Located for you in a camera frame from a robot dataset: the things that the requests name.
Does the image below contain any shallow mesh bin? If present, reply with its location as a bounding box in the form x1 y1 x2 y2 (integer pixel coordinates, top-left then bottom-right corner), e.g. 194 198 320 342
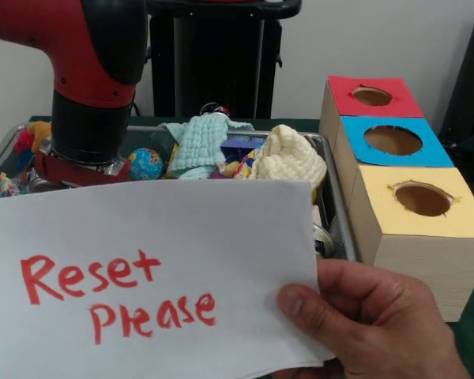
0 122 357 261

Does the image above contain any yellow plush toy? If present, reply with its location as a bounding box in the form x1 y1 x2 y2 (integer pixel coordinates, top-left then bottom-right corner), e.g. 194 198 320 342
27 121 52 153

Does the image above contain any person's hand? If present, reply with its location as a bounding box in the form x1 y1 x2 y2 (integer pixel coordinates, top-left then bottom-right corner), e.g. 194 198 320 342
260 258 471 379

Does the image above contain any black upright stand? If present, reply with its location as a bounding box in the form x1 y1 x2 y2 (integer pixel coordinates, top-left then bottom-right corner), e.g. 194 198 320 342
438 6 474 151

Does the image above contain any pink spiky ball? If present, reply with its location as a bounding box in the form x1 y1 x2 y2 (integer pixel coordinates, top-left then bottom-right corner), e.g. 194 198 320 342
14 128 35 156

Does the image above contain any light blue knitted cloth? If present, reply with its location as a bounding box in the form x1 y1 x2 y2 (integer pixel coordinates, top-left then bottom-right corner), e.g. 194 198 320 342
157 115 256 181

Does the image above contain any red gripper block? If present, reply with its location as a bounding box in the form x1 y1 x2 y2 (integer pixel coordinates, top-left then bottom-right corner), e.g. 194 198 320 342
33 152 134 190

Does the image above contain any small globe ball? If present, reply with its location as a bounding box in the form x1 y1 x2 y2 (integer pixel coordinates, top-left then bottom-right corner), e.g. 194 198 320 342
128 148 165 182

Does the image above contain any white paper sheet red writing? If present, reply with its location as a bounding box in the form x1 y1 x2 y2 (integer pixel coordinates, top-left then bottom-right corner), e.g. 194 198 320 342
0 179 337 379

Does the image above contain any wooden box with three holes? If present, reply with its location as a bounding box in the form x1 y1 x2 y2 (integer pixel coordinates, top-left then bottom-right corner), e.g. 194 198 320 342
318 74 474 323

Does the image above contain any colourful printed crumpled wrapper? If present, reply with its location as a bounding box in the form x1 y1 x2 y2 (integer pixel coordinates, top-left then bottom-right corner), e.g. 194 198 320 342
0 172 20 201

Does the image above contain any dark red crushed can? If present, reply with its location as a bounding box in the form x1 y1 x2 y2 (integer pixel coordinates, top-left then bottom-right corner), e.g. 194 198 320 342
199 101 232 118

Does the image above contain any cream knitted cloth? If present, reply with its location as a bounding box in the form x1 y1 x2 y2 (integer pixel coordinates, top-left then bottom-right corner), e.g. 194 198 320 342
246 124 328 194

